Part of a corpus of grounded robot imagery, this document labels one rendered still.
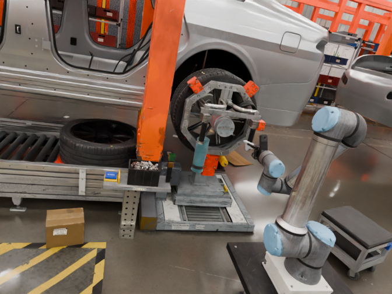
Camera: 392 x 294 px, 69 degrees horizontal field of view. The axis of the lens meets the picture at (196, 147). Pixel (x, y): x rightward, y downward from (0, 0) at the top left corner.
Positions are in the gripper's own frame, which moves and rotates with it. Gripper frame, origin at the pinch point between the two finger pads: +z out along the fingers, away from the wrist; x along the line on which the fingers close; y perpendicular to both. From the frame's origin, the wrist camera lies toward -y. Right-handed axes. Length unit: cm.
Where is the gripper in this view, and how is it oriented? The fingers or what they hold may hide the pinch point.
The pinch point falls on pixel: (254, 140)
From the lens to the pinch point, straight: 191.1
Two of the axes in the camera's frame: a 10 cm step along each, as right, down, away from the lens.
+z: -1.9, -4.1, 8.9
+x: 9.7, 0.8, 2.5
